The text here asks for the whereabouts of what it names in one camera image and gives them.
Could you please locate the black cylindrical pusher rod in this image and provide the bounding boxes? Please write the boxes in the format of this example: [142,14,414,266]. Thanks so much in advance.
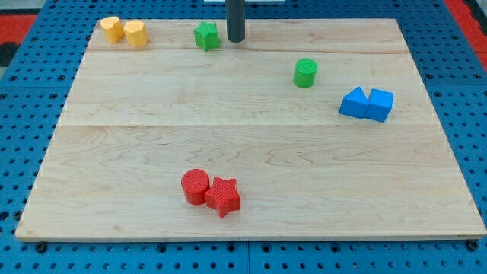
[225,0,245,43]

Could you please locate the blue triangle block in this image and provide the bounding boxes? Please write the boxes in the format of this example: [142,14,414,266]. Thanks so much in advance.
[339,87,369,119]

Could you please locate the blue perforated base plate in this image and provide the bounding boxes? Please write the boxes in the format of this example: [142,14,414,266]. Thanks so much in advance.
[1,1,486,273]

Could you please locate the red star block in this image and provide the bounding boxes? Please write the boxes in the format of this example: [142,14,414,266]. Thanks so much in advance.
[205,177,240,218]

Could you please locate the green star block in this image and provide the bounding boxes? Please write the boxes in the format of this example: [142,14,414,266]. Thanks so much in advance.
[193,21,220,51]

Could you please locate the green cylinder block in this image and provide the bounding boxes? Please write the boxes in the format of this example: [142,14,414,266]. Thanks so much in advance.
[293,58,318,88]

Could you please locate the red cylinder block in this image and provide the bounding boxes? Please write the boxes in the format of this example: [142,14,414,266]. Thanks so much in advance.
[181,169,210,206]

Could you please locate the blue cube block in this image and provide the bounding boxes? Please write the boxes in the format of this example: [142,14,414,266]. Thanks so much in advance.
[365,88,394,123]

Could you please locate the light wooden board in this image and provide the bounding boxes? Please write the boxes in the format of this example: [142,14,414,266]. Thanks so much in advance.
[15,19,486,242]

